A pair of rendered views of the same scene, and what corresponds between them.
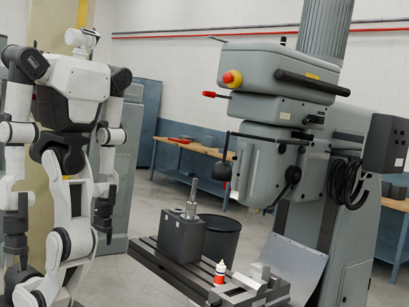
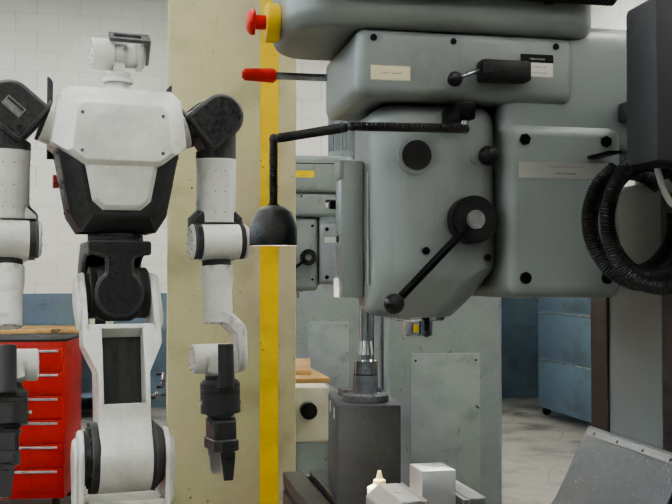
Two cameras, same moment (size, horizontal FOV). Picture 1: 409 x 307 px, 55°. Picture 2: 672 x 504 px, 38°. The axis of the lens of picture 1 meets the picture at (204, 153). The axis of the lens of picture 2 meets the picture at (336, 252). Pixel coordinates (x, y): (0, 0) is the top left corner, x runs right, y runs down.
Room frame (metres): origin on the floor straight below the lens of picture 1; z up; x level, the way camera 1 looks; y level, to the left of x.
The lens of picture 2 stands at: (0.14, -0.93, 1.37)
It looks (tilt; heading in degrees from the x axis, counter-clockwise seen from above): 1 degrees up; 32
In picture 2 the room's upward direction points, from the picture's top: straight up
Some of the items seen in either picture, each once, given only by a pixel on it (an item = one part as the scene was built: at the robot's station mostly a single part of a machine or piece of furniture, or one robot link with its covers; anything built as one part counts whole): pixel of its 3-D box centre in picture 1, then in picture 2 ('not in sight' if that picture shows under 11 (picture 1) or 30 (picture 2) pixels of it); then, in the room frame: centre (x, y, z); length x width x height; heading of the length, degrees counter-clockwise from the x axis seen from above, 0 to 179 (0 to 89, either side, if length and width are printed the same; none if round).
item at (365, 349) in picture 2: (193, 190); (365, 330); (1.77, 0.02, 1.27); 0.03 x 0.03 x 0.11
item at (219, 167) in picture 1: (222, 170); (273, 225); (1.34, -0.07, 1.45); 0.07 x 0.07 x 0.06
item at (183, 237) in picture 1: (181, 232); (362, 442); (1.81, 0.05, 1.05); 0.22 x 0.12 x 0.20; 37
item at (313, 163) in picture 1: (291, 164); (534, 215); (1.64, -0.37, 1.47); 0.24 x 0.19 x 0.26; 44
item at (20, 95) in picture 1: (19, 112); (8, 203); (1.49, 0.72, 1.52); 0.13 x 0.12 x 0.22; 142
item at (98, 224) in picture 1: (102, 217); (219, 421); (1.84, 0.44, 1.05); 0.13 x 0.10 x 0.12; 53
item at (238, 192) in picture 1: (241, 170); (348, 229); (1.43, -0.15, 1.44); 0.04 x 0.04 x 0.21; 44
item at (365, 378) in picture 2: (190, 209); (365, 378); (1.77, 0.02, 1.18); 0.05 x 0.05 x 0.06
